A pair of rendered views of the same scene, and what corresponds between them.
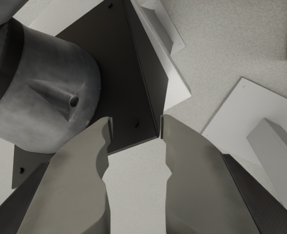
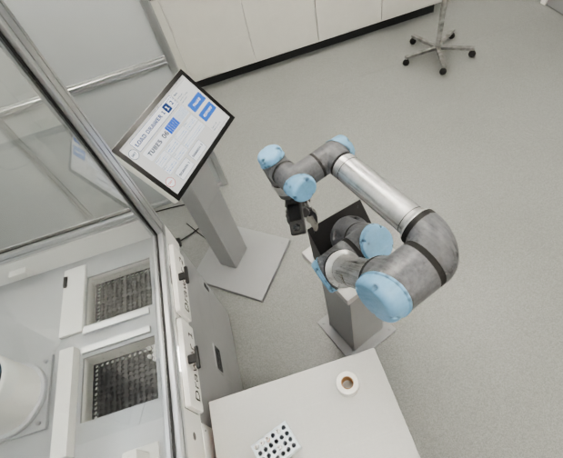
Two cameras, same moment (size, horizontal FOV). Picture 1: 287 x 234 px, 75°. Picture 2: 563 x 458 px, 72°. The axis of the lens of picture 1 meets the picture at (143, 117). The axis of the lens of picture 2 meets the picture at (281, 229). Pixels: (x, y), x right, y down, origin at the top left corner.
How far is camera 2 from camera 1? 120 cm
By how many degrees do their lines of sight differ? 18
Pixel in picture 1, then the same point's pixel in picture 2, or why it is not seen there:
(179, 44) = (323, 323)
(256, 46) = (255, 329)
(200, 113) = (292, 263)
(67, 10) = not seen: hidden behind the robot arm
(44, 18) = not seen: hidden behind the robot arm
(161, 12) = (346, 349)
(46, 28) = not seen: hidden behind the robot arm
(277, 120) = (224, 267)
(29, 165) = (354, 209)
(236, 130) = (256, 253)
